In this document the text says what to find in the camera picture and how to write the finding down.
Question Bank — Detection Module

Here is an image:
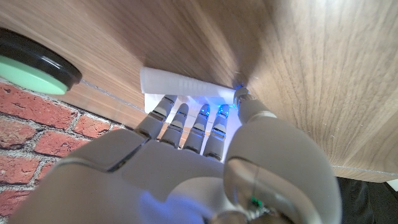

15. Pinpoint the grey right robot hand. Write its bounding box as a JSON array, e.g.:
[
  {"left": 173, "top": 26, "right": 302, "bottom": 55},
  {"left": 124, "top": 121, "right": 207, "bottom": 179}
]
[{"left": 9, "top": 86, "right": 343, "bottom": 224}]

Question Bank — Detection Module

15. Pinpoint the white handkerchief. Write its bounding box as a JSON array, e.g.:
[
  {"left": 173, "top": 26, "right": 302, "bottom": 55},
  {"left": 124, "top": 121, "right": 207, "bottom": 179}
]
[{"left": 139, "top": 66, "right": 244, "bottom": 162}]

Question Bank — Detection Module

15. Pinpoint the green button black base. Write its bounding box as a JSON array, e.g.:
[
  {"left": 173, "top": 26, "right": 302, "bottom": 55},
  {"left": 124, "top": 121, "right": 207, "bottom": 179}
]
[{"left": 0, "top": 27, "right": 83, "bottom": 96}]

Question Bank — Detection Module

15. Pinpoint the red brick print backdrop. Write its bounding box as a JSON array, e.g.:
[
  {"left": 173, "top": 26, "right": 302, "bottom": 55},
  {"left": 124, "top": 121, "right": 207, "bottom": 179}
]
[{"left": 0, "top": 77, "right": 135, "bottom": 218}]

